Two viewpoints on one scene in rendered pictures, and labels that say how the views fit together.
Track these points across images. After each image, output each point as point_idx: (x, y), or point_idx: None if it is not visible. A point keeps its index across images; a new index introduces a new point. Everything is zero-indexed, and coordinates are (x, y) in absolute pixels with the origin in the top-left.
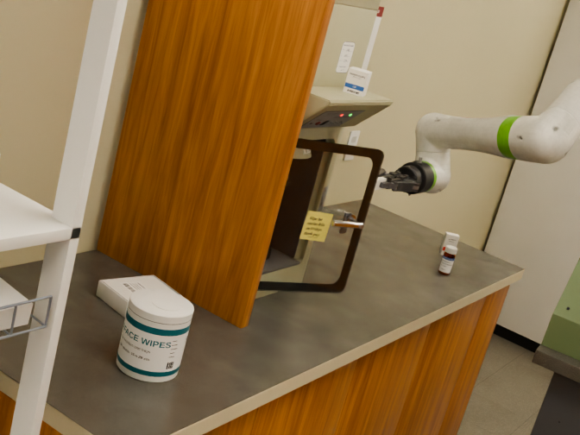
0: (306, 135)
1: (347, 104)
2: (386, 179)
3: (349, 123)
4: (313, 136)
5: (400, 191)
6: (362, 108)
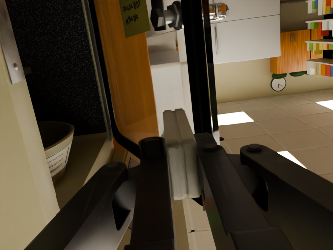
0: (98, 167)
1: (182, 208)
2: (200, 190)
3: (118, 246)
4: (92, 175)
5: (296, 164)
6: (178, 241)
